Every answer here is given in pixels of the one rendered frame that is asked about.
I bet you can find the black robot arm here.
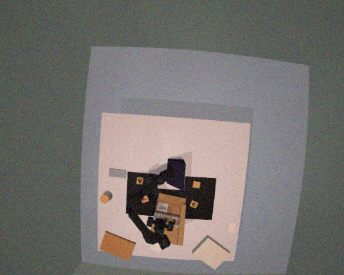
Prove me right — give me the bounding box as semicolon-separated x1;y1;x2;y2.
128;168;176;250

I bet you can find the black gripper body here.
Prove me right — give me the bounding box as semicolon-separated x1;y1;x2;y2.
147;217;174;231

